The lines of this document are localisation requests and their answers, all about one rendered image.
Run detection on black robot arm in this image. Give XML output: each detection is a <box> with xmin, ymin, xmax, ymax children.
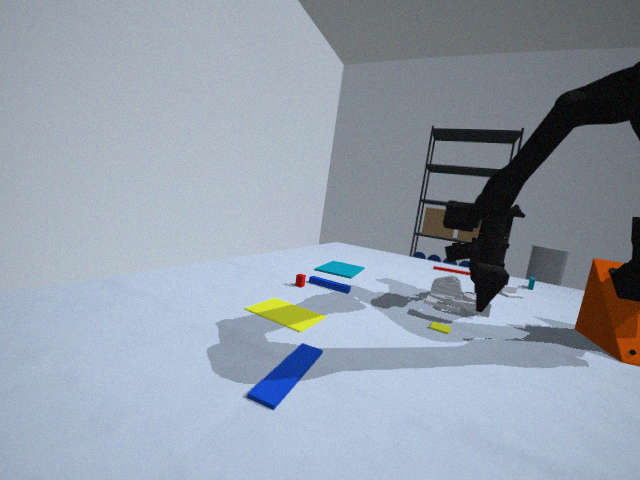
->
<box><xmin>443</xmin><ymin>61</ymin><xmax>640</xmax><ymax>302</ymax></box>

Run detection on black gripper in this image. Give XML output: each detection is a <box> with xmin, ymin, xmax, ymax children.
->
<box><xmin>469</xmin><ymin>233</ymin><xmax>510</xmax><ymax>312</ymax></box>

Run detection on teal flat rectangular plate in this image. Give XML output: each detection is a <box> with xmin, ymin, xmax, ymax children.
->
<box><xmin>314</xmin><ymin>261</ymin><xmax>365</xmax><ymax>279</ymax></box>

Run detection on yellow flat rectangular plate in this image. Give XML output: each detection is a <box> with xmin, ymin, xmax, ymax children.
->
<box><xmin>245</xmin><ymin>298</ymin><xmax>326</xmax><ymax>332</ymax></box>

